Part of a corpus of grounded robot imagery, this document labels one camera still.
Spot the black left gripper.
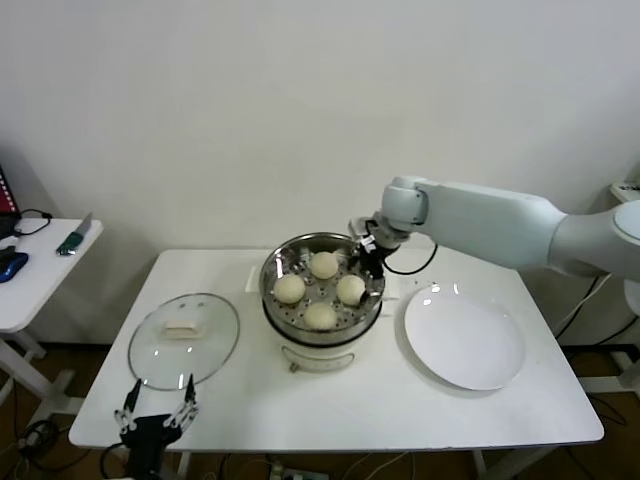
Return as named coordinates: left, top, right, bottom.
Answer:
left=113, top=373, right=201, bottom=480

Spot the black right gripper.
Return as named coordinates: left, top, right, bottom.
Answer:
left=349, top=246, right=387, bottom=305

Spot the white steamed baozi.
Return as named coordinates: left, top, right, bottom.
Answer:
left=335, top=275, right=367, bottom=306
left=309, top=251, right=339, bottom=280
left=303, top=302, right=337, bottom=332
left=273, top=274, right=306, bottom=305

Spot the round glass pot lid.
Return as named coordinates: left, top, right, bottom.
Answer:
left=128, top=292, right=242, bottom=392

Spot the stainless steel steamer basket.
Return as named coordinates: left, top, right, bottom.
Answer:
left=246, top=231, right=401, bottom=346

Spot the large white plate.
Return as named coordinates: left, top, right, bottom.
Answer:
left=403, top=283, right=527, bottom=392

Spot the white floor power strip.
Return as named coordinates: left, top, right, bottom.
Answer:
left=269, top=462, right=324, bottom=480

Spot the white side table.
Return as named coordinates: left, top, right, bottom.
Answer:
left=0, top=218, right=106, bottom=416

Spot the blue computer mouse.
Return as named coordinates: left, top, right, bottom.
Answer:
left=0, top=252, right=31, bottom=285

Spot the laptop with red screen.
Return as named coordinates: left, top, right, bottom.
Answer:
left=0, top=162, right=24, bottom=241

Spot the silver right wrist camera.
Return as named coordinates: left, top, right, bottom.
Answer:
left=348, top=216, right=384, bottom=251

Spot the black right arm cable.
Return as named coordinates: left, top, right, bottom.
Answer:
left=382, top=238, right=439, bottom=275

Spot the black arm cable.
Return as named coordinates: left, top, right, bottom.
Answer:
left=382, top=238, right=439, bottom=275
left=102, top=442, right=129, bottom=480

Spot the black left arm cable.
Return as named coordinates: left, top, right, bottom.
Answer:
left=102, top=442, right=129, bottom=480

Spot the green handled knife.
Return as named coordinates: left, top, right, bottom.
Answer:
left=56, top=212, right=96, bottom=258

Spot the white power cable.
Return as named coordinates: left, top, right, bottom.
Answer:
left=552, top=274, right=614, bottom=335

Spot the thin black looped cable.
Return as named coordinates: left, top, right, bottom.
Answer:
left=14, top=208, right=55, bottom=237

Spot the black power cable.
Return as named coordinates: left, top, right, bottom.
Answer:
left=557, top=274, right=640, bottom=347

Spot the white metal floor frame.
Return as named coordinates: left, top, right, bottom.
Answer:
left=579, top=349, right=640, bottom=396

